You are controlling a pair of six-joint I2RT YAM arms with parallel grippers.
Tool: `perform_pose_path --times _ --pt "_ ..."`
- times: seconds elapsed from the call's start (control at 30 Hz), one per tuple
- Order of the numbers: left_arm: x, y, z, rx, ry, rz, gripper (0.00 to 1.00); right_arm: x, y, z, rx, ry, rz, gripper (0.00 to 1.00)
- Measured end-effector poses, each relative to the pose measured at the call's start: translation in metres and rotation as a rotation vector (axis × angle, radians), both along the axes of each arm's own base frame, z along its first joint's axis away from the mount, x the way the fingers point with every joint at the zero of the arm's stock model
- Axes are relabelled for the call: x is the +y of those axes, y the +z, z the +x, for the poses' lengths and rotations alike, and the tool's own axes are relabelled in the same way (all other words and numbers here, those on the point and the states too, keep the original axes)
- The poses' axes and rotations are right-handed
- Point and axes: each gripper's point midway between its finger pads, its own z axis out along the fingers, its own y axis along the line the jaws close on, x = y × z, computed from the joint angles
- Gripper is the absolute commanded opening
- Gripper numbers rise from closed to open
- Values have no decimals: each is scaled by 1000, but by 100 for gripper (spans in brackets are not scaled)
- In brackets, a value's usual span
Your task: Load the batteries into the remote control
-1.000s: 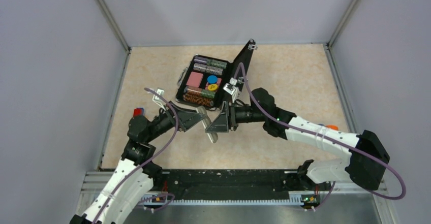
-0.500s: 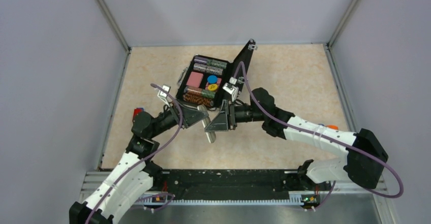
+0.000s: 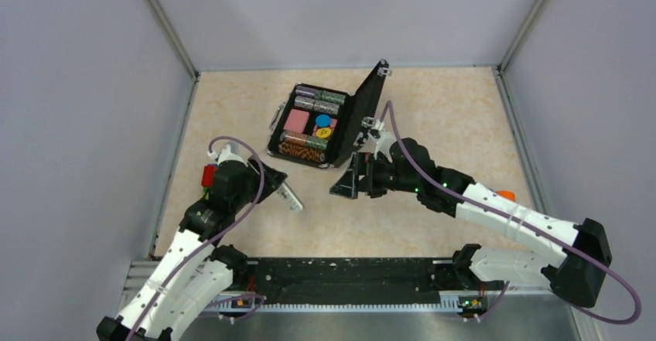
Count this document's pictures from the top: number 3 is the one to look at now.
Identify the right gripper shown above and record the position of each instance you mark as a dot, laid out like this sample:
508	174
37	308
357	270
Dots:
362	163

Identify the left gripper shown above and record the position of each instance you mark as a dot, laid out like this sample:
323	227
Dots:
273	179

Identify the white remote control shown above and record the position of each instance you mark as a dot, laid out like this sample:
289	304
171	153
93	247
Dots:
289	197

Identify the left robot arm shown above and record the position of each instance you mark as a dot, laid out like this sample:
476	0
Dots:
195	246

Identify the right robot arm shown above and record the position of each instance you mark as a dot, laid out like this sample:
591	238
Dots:
556	254

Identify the orange black chip stack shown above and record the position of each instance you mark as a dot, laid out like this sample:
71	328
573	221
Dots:
302	152

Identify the red poker chip stack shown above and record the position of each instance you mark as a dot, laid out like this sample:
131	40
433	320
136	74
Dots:
304	140

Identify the yellow big blind chip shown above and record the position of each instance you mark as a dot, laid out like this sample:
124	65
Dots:
324	133

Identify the red playing card deck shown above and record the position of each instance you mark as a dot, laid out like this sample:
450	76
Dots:
296	121

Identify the red toy brick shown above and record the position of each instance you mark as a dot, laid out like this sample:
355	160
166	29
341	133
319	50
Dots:
207	178

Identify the black poker chip case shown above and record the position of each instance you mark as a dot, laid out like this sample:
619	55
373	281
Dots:
348	134

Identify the blue dealer chip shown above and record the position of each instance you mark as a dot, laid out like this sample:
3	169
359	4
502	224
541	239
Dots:
323	121

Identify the blue tan chip stack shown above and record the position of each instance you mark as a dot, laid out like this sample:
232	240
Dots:
316	105

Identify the green poker chip stack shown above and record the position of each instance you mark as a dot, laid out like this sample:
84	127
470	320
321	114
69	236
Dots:
332	97

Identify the purple poker chip stack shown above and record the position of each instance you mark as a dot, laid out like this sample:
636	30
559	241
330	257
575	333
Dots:
308	92

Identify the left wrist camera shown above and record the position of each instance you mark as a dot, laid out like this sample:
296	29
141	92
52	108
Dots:
230	152

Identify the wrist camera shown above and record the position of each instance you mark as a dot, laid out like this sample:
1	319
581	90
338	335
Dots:
379	135
230	152

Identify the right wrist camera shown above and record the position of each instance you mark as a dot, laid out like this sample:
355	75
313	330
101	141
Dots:
379	135

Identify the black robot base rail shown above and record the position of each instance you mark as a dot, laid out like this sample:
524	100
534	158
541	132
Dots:
461	288

